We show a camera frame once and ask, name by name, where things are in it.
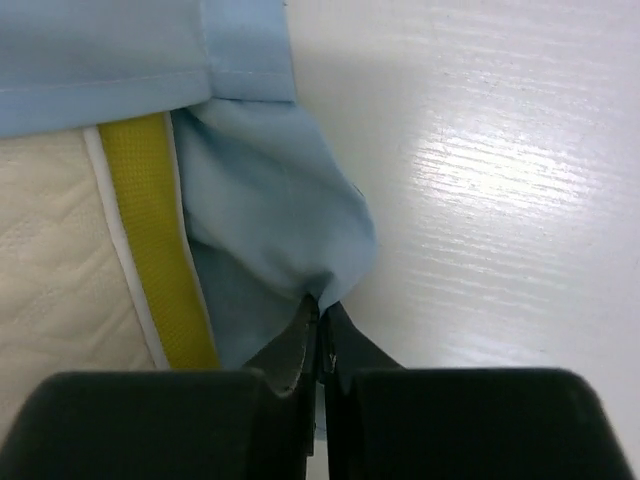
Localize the cream pillow with yellow edge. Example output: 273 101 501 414
0 111 222 372

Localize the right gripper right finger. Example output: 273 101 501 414
320 305 633 479

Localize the green and blue pillowcase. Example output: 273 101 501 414
1 1 376 368

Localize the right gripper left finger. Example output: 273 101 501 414
1 297 319 479

